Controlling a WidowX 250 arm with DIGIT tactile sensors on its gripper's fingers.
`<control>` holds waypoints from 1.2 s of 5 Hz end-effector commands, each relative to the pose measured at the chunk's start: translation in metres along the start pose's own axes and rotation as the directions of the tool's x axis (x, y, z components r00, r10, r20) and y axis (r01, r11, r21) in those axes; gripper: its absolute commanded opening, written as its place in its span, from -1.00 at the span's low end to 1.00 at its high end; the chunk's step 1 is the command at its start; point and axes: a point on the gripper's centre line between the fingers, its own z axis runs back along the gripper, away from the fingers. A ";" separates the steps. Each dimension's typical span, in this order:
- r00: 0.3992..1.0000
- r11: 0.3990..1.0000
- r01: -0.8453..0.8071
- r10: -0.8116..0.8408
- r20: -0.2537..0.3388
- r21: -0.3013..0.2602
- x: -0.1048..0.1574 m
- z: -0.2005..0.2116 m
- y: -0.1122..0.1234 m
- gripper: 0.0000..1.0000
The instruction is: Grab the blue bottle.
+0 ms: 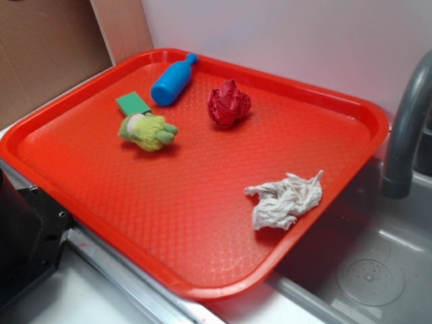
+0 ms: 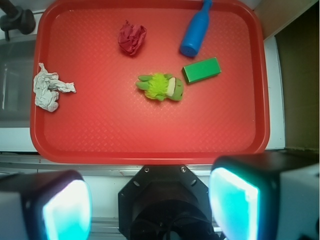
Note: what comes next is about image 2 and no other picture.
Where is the green rectangular block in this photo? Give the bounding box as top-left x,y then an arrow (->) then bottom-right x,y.
182,57 -> 222,84

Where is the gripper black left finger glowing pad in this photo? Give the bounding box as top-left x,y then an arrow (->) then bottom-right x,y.
0,170 -> 92,240

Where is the crumpled white paper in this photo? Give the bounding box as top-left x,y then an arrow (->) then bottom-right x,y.
33,62 -> 77,113

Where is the black robot mount base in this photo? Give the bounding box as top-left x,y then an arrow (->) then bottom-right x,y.
118,165 -> 221,240

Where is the crumpled red paper ball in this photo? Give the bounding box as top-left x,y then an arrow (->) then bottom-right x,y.
117,20 -> 147,56

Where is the red plastic tray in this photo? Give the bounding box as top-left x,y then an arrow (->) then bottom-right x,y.
30,0 -> 270,165

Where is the green fuzzy toy figure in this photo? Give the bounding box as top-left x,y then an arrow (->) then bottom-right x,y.
135,73 -> 184,102

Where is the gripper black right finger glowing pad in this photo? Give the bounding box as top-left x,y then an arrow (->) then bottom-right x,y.
208,151 -> 320,240

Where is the blue plastic bottle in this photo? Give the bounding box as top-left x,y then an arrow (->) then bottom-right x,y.
179,0 -> 213,58

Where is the stainless steel sink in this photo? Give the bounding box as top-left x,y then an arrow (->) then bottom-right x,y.
0,36 -> 36,128

